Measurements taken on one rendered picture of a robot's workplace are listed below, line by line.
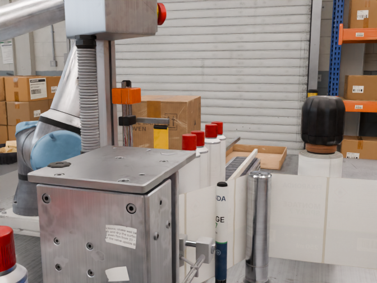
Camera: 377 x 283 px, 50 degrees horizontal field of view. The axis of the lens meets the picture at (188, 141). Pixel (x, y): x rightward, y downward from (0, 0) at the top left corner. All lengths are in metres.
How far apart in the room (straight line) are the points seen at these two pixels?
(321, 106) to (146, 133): 0.79
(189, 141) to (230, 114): 4.28
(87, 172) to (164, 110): 1.07
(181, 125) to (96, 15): 0.80
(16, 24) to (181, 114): 0.62
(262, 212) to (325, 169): 0.21
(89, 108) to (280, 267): 0.44
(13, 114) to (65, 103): 3.65
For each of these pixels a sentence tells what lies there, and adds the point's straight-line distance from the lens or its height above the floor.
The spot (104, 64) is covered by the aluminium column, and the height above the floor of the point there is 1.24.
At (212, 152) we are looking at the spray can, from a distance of 1.06.
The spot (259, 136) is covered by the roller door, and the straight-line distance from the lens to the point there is 5.14.
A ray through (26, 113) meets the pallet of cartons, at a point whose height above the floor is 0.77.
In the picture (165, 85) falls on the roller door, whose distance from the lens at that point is 5.34.
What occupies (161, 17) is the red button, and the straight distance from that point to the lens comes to 0.73.
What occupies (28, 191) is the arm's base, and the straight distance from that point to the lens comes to 1.08.
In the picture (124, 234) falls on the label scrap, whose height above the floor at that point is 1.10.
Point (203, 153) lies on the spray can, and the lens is 0.94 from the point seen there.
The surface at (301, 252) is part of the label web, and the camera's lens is 0.71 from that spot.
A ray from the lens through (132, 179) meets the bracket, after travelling 0.33.
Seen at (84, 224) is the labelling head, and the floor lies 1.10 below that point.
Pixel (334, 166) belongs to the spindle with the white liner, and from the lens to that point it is 0.83.
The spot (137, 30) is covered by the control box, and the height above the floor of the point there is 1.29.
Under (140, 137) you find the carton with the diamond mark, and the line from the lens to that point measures 1.45.
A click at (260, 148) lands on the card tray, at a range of 1.96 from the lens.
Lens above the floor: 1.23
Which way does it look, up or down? 10 degrees down
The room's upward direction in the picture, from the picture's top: straight up
